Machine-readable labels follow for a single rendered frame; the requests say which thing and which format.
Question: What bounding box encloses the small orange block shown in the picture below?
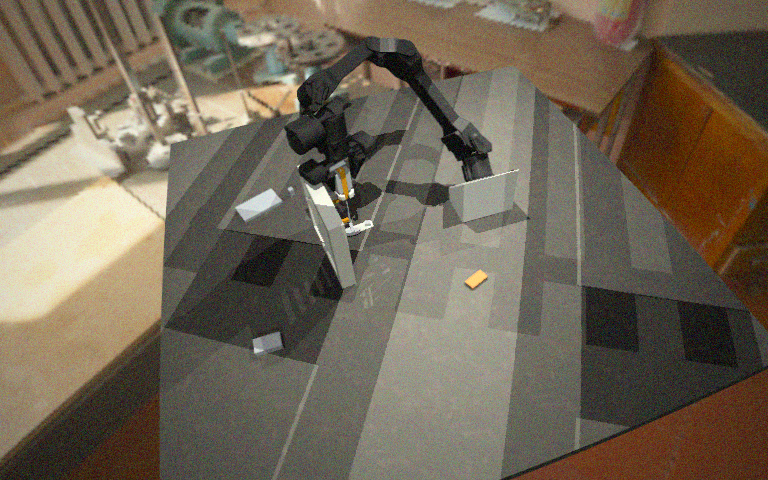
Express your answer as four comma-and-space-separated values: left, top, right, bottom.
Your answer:
464, 270, 488, 290

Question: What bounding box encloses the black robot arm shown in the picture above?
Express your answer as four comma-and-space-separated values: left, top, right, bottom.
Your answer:
284, 36, 495, 182

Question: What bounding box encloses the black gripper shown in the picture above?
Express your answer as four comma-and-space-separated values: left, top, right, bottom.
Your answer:
298, 130, 377, 192

